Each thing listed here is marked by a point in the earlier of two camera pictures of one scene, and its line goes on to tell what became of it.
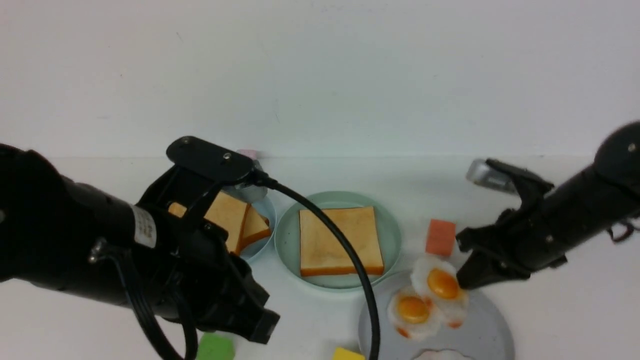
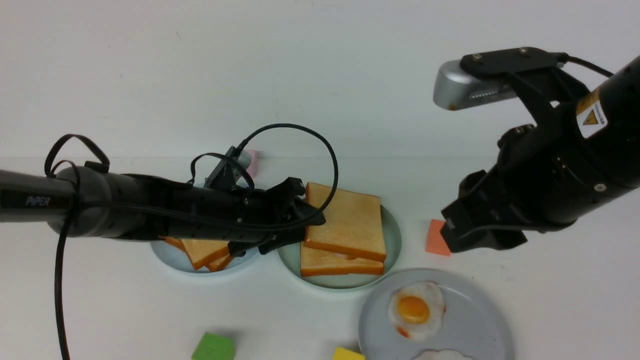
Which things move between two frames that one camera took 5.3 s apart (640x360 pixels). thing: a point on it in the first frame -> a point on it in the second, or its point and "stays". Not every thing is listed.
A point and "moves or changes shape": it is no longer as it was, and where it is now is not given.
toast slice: [228, 212] moves or changes shape
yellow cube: [343, 354] stays
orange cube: [441, 236] stays
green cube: [216, 346] stays
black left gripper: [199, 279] -> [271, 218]
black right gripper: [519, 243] -> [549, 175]
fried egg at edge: [444, 354] stays
